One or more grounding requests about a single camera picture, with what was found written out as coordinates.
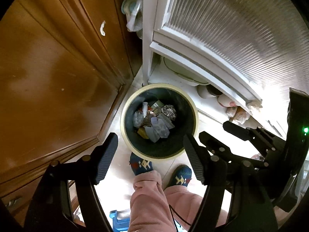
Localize black trash bin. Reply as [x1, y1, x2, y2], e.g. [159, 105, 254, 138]
[121, 83, 198, 161]

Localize black cable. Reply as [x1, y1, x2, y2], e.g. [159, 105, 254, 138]
[168, 204, 193, 232]

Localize pink trouser legs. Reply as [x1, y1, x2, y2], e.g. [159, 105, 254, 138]
[128, 170, 229, 232]

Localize aluminium foil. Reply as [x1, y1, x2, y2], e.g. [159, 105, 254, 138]
[161, 105, 176, 120]

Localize white plastic bottle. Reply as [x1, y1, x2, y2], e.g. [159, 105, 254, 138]
[142, 102, 148, 118]

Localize blue plastic stool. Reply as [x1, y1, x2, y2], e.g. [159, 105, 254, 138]
[110, 210, 130, 232]

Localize right blue slipper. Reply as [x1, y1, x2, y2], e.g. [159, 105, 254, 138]
[167, 165, 192, 188]

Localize purple white eye-drop box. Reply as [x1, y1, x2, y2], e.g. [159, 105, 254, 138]
[144, 115, 175, 142]

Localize blue slipper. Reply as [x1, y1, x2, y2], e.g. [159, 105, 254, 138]
[129, 152, 153, 176]
[167, 165, 192, 188]

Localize clear plastic bag ball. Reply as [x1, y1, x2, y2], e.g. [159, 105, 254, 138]
[132, 111, 144, 128]

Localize left blue slipper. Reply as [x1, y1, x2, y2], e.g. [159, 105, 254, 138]
[129, 152, 153, 176]

